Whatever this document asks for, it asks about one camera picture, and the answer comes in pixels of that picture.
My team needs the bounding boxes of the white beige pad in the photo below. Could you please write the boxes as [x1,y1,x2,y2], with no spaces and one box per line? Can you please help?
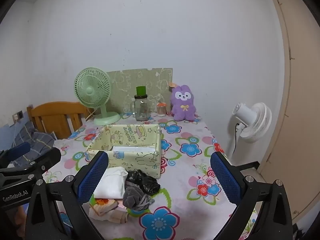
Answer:
[89,205,130,224]

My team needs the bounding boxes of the grey sock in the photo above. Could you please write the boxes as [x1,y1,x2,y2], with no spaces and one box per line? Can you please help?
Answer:
[122,187,155,211]

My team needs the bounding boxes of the beige door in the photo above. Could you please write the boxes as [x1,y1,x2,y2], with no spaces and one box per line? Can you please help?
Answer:
[260,0,320,230]

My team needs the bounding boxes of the cartoon tissue pack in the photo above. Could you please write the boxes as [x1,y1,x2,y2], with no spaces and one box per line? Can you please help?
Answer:
[93,197,118,217]

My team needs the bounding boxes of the white charging cable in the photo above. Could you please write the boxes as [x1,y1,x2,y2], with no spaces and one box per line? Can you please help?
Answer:
[13,120,20,147]

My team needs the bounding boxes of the green desk fan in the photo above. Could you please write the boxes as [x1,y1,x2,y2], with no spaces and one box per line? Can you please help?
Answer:
[74,67,121,125]

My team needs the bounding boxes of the yellow cartoon fabric storage box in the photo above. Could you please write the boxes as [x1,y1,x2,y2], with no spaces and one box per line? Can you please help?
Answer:
[86,124,162,179]

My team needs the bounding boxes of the grey plaid pillow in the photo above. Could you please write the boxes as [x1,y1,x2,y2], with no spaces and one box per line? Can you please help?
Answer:
[11,122,59,160]

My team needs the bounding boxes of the flower print tablecloth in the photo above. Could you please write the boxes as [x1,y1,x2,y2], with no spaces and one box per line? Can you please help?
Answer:
[42,112,258,240]

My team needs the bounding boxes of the green patterned board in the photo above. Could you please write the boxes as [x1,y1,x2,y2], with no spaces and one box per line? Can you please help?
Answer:
[107,68,173,114]

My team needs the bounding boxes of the black fan cable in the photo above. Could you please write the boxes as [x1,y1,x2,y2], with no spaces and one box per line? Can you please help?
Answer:
[232,123,242,155]

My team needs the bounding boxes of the purple plush bunny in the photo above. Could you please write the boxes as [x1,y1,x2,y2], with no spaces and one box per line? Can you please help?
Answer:
[168,82,197,121]

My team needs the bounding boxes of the white cloth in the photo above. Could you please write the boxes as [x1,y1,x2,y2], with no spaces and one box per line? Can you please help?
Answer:
[94,166,128,199]

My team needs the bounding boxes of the wooden bed headboard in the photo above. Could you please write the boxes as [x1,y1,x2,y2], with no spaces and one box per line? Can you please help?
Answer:
[27,102,94,140]

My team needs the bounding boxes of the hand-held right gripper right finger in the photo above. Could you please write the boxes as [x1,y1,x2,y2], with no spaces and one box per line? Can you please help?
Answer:
[210,151,294,240]

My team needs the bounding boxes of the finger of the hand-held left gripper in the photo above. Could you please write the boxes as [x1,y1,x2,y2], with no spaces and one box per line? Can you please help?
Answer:
[0,147,62,180]
[0,142,31,169]

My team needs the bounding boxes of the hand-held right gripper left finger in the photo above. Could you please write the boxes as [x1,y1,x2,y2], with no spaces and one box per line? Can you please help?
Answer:
[25,150,109,240]

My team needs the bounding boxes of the white standing fan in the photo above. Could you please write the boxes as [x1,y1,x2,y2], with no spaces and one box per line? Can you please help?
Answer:
[226,102,272,155]

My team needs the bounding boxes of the black plastic bag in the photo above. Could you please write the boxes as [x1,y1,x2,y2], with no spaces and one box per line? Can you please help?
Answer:
[125,169,161,195]

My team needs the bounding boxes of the glass mug jar green lid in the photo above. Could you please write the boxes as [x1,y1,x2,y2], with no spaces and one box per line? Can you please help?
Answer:
[130,86,150,122]

